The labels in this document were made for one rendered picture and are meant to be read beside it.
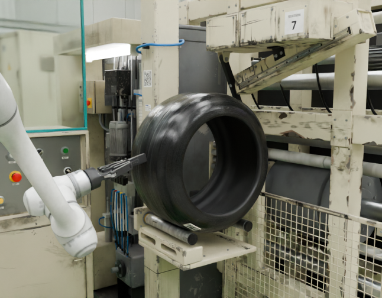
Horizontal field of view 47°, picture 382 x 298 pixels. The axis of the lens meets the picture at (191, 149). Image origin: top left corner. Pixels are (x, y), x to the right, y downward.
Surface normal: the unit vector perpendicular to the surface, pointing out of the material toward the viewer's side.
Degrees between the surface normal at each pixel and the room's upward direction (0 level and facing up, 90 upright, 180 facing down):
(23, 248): 90
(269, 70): 90
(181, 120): 58
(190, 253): 90
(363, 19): 72
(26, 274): 90
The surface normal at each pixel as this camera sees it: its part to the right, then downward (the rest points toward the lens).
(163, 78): 0.57, 0.11
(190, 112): 0.04, -0.50
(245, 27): -0.82, 0.07
